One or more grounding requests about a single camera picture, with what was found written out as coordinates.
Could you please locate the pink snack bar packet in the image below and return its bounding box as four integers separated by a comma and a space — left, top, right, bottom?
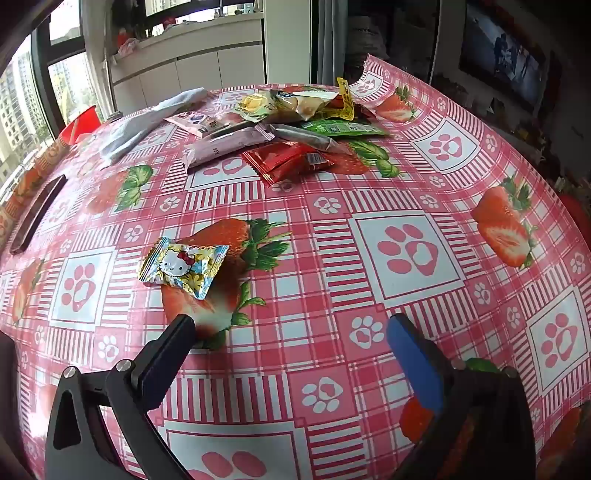
181, 126, 275, 169

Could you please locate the red snack packet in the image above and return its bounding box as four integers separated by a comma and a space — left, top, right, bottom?
242, 141, 334, 185

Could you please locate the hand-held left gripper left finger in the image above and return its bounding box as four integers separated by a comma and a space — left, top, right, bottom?
45, 314, 199, 480

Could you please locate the white cloth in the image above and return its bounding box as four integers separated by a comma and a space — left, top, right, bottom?
99, 88, 208, 163

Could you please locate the pale yellow snack packet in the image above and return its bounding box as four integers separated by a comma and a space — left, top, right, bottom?
235, 92, 283, 123

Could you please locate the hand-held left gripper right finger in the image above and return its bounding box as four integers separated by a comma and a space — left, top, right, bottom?
387, 314, 539, 480

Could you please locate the black phone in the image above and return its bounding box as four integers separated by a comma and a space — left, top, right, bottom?
9, 175, 68, 255

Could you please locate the beige snack packet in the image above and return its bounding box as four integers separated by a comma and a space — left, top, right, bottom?
271, 89, 343, 119

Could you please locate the white cabinet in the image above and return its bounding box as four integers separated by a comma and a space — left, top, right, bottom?
108, 17, 267, 121

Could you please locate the cat print candy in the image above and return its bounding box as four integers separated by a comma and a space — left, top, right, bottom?
139, 237, 230, 300

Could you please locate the grey curtain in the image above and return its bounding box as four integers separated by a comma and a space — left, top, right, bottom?
313, 0, 348, 86

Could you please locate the framed wall screen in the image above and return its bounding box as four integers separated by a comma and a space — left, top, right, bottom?
459, 1, 549, 117

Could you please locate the green snack packet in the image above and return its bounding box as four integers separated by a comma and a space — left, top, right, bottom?
300, 119, 391, 138

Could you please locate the strawberry print tablecloth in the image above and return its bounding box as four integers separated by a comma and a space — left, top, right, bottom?
0, 53, 591, 480

